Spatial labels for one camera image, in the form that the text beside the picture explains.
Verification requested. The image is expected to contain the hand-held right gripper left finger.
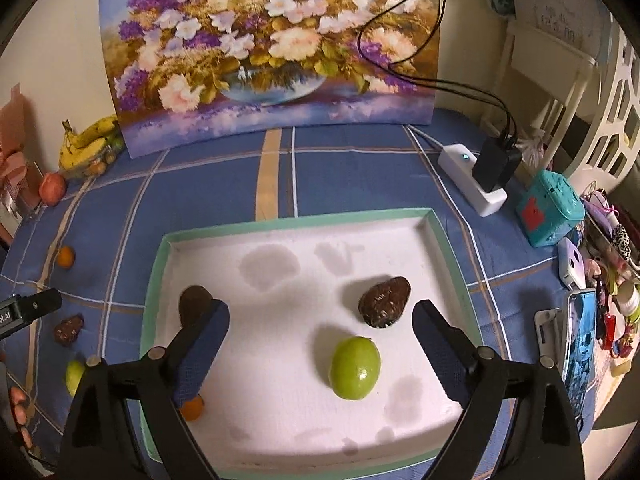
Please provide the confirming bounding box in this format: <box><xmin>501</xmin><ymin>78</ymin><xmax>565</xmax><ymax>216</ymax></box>
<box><xmin>60</xmin><ymin>298</ymin><xmax>231</xmax><ymax>480</ymax></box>

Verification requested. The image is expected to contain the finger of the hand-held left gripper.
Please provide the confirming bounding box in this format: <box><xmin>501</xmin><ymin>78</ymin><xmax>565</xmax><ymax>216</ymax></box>
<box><xmin>12</xmin><ymin>288</ymin><xmax>64</xmax><ymax>332</ymax></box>

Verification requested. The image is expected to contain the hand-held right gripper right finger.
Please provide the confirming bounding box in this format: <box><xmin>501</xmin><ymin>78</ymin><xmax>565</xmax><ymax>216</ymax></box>
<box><xmin>412</xmin><ymin>298</ymin><xmax>586</xmax><ymax>480</ymax></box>

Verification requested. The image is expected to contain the glossy brown avocado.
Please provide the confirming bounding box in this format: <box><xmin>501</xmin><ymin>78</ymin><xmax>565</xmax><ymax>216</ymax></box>
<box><xmin>358</xmin><ymin>276</ymin><xmax>412</xmax><ymax>329</ymax></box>
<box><xmin>53</xmin><ymin>314</ymin><xmax>85</xmax><ymax>347</ymax></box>

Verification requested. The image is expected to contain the matte dark avocado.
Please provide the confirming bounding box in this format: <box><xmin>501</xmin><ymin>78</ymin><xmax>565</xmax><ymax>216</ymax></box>
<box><xmin>178</xmin><ymin>285</ymin><xmax>213</xmax><ymax>328</ymax></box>

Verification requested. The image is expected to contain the green mango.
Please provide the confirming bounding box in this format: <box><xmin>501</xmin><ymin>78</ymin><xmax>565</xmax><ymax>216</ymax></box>
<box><xmin>328</xmin><ymin>336</ymin><xmax>382</xmax><ymax>401</ymax></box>
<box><xmin>65</xmin><ymin>360</ymin><xmax>87</xmax><ymax>397</ymax></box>

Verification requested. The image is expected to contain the teal rimmed white tray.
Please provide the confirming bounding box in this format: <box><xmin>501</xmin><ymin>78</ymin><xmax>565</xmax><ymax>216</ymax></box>
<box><xmin>139</xmin><ymin>207</ymin><xmax>483</xmax><ymax>478</ymax></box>

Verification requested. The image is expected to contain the white phone stand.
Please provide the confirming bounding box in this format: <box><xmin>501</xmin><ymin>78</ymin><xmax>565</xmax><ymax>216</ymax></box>
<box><xmin>534</xmin><ymin>307</ymin><xmax>568</xmax><ymax>361</ymax></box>

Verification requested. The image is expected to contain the red apple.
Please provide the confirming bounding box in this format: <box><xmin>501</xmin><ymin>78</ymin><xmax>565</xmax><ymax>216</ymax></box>
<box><xmin>40</xmin><ymin>172</ymin><xmax>67</xmax><ymax>206</ymax></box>

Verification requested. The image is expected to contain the pink wrapped flower bouquet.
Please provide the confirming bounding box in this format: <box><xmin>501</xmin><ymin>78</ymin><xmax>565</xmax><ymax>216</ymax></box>
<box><xmin>0</xmin><ymin>82</ymin><xmax>43</xmax><ymax>231</ymax></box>

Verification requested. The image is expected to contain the smartphone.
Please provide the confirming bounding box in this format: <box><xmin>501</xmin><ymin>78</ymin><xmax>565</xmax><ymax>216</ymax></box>
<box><xmin>561</xmin><ymin>287</ymin><xmax>599</xmax><ymax>433</ymax></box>

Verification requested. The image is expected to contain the yellow banana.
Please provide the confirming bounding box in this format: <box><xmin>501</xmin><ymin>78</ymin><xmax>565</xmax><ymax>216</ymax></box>
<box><xmin>61</xmin><ymin>116</ymin><xmax>120</xmax><ymax>150</ymax></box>
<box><xmin>59</xmin><ymin>130</ymin><xmax>113</xmax><ymax>171</ymax></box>

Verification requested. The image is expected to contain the white power bank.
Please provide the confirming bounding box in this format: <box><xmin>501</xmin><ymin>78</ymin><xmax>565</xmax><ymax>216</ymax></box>
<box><xmin>556</xmin><ymin>236</ymin><xmax>585</xmax><ymax>291</ymax></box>

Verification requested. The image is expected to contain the clear plastic fruit container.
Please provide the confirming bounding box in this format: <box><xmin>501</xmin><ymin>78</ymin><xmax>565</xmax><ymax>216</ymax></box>
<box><xmin>70</xmin><ymin>140</ymin><xmax>126</xmax><ymax>178</ymax></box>

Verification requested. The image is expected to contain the teal plastic box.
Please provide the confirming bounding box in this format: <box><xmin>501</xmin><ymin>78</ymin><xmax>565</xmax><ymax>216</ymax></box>
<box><xmin>515</xmin><ymin>169</ymin><xmax>586</xmax><ymax>248</ymax></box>

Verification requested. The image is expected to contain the white power strip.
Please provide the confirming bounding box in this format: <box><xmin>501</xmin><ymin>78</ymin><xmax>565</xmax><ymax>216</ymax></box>
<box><xmin>438</xmin><ymin>144</ymin><xmax>508</xmax><ymax>217</ymax></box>

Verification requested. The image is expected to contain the black power adapter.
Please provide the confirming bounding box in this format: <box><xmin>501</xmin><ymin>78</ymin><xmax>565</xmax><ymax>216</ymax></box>
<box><xmin>471</xmin><ymin>134</ymin><xmax>522</xmax><ymax>194</ymax></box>

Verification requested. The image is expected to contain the small white jar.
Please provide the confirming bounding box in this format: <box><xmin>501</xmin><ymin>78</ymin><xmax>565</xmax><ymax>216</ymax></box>
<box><xmin>617</xmin><ymin>282</ymin><xmax>640</xmax><ymax>318</ymax></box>

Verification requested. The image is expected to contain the blue plaid tablecloth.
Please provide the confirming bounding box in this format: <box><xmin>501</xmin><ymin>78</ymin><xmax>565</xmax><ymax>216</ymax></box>
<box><xmin>0</xmin><ymin>107</ymin><xmax>616</xmax><ymax>480</ymax></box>

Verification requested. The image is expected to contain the leopard print scrunchie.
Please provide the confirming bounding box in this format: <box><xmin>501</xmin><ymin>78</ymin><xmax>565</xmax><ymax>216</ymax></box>
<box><xmin>611</xmin><ymin>224</ymin><xmax>632</xmax><ymax>261</ymax></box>

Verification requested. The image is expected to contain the white lattice panel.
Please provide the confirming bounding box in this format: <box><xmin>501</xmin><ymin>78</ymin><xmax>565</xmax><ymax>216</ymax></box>
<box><xmin>575</xmin><ymin>20</ymin><xmax>640</xmax><ymax>201</ymax></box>

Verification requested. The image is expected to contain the white chair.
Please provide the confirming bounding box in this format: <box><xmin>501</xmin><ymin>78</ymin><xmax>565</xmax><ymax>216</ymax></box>
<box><xmin>479</xmin><ymin>19</ymin><xmax>603</xmax><ymax>173</ymax></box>

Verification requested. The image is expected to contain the flower painting canvas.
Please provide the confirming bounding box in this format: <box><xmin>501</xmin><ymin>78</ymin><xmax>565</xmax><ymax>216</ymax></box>
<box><xmin>98</xmin><ymin>0</ymin><xmax>441</xmax><ymax>161</ymax></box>

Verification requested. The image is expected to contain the black cable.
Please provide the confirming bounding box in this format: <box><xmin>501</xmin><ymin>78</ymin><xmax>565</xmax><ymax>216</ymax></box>
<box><xmin>357</xmin><ymin>0</ymin><xmax>516</xmax><ymax>141</ymax></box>
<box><xmin>387</xmin><ymin>0</ymin><xmax>521</xmax><ymax>141</ymax></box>

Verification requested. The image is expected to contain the white wall plaque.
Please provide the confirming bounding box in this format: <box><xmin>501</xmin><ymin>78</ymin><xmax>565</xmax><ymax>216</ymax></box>
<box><xmin>532</xmin><ymin>0</ymin><xmax>613</xmax><ymax>53</ymax></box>

